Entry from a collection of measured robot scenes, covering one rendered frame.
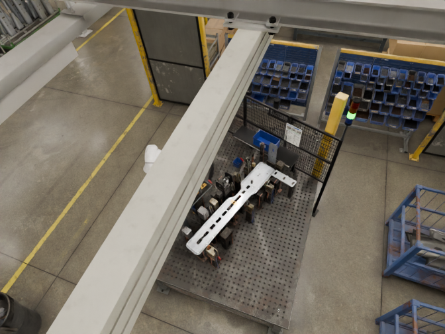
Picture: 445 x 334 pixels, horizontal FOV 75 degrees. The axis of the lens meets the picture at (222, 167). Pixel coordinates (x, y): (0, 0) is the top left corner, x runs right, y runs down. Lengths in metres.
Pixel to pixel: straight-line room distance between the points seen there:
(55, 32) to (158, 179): 0.89
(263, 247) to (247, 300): 0.59
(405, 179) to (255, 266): 2.96
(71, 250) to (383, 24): 4.48
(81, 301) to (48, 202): 4.93
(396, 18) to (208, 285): 2.85
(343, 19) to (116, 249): 0.86
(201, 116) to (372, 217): 4.19
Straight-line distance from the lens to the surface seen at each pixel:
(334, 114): 3.15
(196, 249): 3.10
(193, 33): 4.81
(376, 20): 1.02
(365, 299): 4.21
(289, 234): 3.50
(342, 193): 4.79
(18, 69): 1.22
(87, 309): 0.52
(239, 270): 3.31
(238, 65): 0.84
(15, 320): 4.11
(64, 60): 1.35
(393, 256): 4.36
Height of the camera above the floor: 3.85
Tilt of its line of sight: 52 degrees down
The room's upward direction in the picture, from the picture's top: 6 degrees counter-clockwise
